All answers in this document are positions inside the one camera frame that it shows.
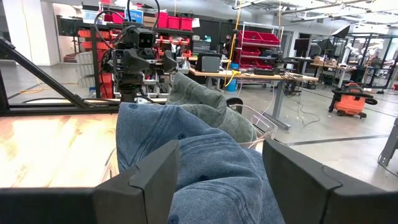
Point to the green cotton cap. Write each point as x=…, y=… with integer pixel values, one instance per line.
x=199, y=102

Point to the red storage bin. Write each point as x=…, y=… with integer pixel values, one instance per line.
x=174, y=23
x=163, y=22
x=186, y=24

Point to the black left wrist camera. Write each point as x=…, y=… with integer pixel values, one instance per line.
x=144, y=38

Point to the orange shop vacuum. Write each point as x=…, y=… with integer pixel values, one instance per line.
x=351, y=101

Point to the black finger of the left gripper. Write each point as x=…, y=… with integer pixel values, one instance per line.
x=170, y=61
x=135, y=60

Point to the blue trash bin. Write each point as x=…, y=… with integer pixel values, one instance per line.
x=231, y=85

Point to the black studio softbox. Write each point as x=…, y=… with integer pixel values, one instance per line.
x=341, y=31
x=325, y=44

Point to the wooden top desk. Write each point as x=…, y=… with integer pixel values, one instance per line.
x=264, y=76
x=329, y=66

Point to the grey metal leg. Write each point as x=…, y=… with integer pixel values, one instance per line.
x=390, y=146

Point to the blue white sign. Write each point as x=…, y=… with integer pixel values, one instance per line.
x=135, y=16

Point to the black aluminium frame rail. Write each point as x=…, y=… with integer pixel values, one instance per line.
x=46, y=109

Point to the black frame workstation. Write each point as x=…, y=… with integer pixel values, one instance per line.
x=373, y=59

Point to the grey black equipment box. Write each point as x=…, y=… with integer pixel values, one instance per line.
x=210, y=63

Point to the black diagonal frame strut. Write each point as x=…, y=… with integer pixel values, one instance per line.
x=46, y=76

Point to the black monitor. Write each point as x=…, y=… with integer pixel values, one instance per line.
x=301, y=46

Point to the large red shelf bin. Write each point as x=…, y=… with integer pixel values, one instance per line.
x=270, y=39
x=248, y=37

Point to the black rack with red bins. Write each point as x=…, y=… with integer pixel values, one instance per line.
x=102, y=40

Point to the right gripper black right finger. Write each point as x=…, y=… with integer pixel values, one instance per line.
x=311, y=193

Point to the white stacked crates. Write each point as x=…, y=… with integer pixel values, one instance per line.
x=84, y=70

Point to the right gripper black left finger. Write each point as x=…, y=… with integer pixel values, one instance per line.
x=140, y=196

